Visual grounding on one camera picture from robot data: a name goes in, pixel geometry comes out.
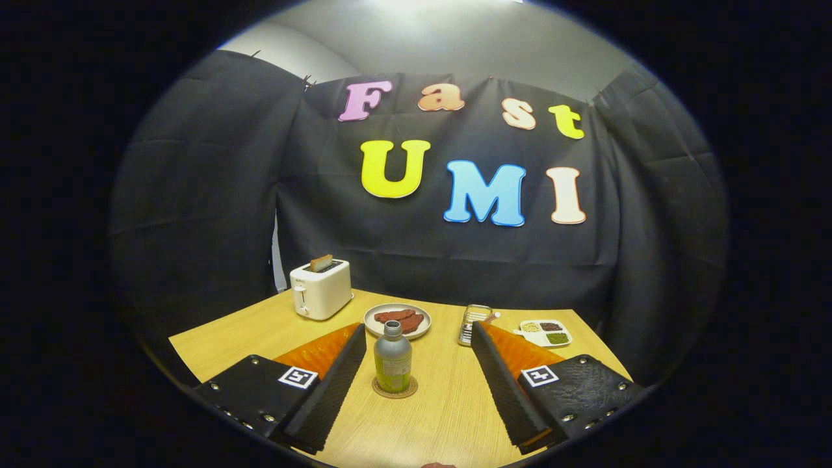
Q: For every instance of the round cork coaster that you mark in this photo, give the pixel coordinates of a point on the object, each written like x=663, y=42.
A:
x=409, y=390

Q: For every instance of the white divided dish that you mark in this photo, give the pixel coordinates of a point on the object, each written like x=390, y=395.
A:
x=543, y=333

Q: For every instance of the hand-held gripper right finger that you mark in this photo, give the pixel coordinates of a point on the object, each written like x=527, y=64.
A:
x=504, y=390

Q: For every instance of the wooden table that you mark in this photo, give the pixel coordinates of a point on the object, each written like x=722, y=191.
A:
x=442, y=416

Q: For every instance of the brown meat slices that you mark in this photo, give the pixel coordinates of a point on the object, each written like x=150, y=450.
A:
x=406, y=318

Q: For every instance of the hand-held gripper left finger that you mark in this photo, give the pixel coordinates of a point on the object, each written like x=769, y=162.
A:
x=335, y=390

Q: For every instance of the silver bottle with green label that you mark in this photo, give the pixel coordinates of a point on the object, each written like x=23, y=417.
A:
x=392, y=361

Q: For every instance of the white toaster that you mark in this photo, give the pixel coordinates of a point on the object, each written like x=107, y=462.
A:
x=322, y=292

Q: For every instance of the toast slice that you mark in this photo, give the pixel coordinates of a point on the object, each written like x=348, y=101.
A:
x=321, y=262

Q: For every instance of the round white plate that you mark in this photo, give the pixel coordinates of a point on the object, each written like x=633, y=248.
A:
x=416, y=331

